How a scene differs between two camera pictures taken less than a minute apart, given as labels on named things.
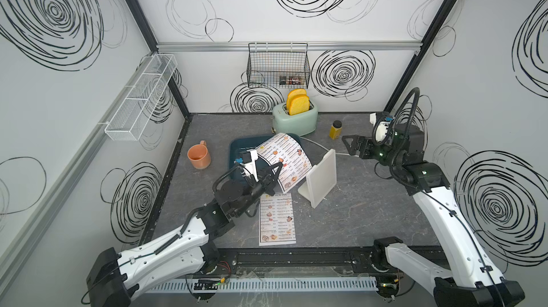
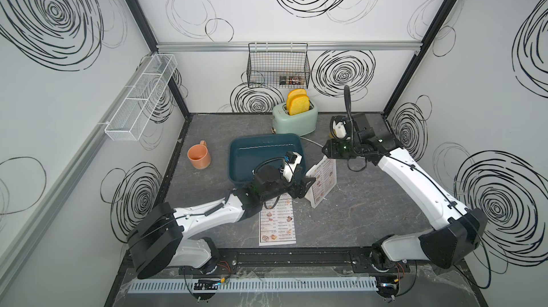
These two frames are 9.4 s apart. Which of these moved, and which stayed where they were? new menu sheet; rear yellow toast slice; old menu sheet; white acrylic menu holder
Moved: new menu sheet
Stayed: white acrylic menu holder; rear yellow toast slice; old menu sheet
